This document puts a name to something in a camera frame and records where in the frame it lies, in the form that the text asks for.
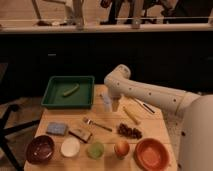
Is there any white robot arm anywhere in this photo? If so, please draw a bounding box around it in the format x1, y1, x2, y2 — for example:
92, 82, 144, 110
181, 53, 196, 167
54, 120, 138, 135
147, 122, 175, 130
104, 64, 213, 171

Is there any orange bowl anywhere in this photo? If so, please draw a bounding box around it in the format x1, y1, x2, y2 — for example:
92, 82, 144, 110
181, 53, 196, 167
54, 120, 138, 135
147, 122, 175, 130
134, 138, 170, 171

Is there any purple bowl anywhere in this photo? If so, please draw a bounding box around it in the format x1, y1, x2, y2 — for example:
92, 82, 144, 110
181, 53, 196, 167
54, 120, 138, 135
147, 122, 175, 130
26, 135, 55, 165

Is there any green pickle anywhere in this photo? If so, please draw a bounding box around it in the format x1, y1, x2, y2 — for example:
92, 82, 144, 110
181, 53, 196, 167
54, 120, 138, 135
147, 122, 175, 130
62, 84, 80, 97

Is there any silver fork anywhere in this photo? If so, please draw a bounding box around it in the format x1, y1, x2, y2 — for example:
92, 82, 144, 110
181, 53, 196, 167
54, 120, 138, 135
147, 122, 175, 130
83, 118, 112, 132

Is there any green plastic tray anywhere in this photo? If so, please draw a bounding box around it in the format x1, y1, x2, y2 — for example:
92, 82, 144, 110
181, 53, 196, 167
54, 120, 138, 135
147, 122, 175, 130
41, 76, 95, 109

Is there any dark purple grapes bunch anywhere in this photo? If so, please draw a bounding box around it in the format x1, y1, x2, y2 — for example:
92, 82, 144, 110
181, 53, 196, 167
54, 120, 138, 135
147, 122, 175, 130
117, 123, 142, 139

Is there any wooden cutting board table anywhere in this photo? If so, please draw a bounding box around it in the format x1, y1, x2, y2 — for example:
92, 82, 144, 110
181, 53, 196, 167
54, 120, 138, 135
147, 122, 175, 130
24, 85, 177, 171

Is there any brown wooden brush block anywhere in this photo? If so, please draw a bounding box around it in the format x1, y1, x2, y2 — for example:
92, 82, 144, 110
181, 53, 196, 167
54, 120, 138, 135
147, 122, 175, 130
69, 129, 92, 143

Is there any blue sponge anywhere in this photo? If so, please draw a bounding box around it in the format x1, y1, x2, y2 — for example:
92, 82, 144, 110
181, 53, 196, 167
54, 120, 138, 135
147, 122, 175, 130
46, 122, 67, 136

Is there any green cup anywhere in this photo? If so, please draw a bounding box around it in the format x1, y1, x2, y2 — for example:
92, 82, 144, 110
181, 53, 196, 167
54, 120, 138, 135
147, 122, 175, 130
87, 142, 104, 159

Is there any black office chair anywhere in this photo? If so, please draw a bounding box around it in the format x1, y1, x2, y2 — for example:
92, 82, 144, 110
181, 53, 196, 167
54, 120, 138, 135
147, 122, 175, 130
0, 104, 39, 171

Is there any metal spoon black handle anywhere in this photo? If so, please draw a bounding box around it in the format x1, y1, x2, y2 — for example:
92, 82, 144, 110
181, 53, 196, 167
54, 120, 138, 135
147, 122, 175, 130
133, 98, 155, 114

